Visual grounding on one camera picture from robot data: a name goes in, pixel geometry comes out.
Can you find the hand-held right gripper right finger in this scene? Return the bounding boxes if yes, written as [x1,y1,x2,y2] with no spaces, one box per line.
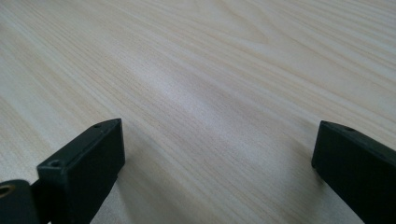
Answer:
[311,120,396,224]

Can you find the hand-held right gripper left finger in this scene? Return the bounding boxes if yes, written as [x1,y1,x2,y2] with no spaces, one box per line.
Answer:
[31,118,126,224]

